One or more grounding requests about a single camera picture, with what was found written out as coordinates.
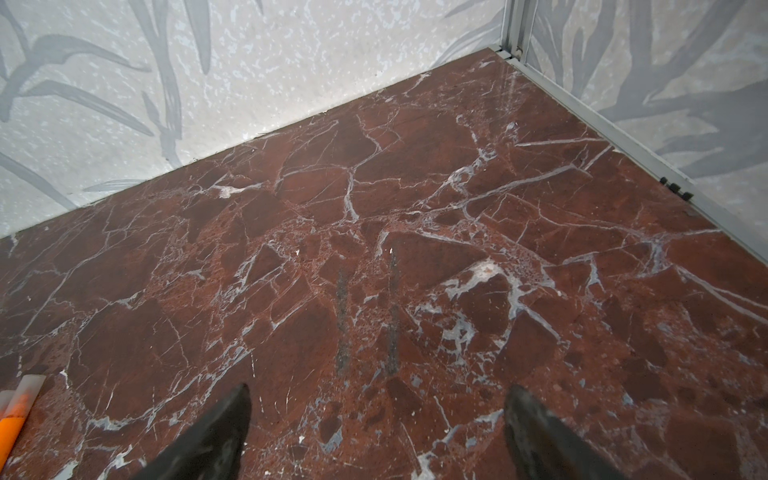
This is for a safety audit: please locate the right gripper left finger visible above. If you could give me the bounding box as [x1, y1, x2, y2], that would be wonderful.
[134, 383, 252, 479]

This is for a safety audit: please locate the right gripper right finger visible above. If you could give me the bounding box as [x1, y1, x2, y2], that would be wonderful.
[503, 385, 625, 480]

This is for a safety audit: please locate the orange marker pen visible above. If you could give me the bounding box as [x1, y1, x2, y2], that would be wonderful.
[1, 374, 46, 468]
[0, 390, 15, 419]

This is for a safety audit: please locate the aluminium cage frame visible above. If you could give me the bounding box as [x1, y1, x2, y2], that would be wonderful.
[501, 1, 767, 258]

